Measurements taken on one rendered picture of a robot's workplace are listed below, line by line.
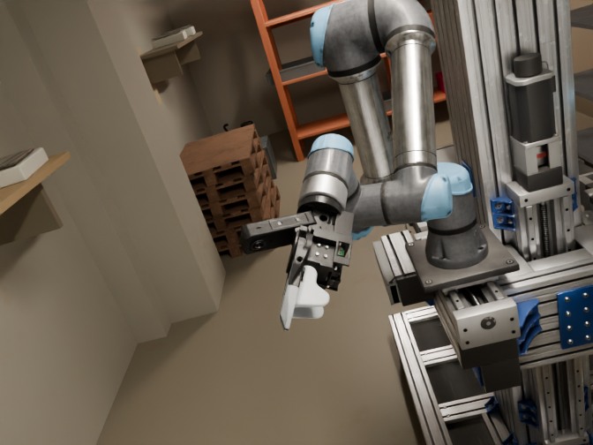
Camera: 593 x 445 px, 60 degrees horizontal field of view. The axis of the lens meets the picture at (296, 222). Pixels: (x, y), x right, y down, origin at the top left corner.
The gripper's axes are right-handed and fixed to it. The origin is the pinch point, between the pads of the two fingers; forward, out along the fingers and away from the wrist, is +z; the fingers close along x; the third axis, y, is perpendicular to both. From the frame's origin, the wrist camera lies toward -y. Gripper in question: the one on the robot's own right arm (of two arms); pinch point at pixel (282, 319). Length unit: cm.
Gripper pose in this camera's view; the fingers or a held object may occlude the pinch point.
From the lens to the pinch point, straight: 68.7
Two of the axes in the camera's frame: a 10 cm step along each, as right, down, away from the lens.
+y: 9.7, 2.5, 0.3
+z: -1.8, 7.5, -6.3
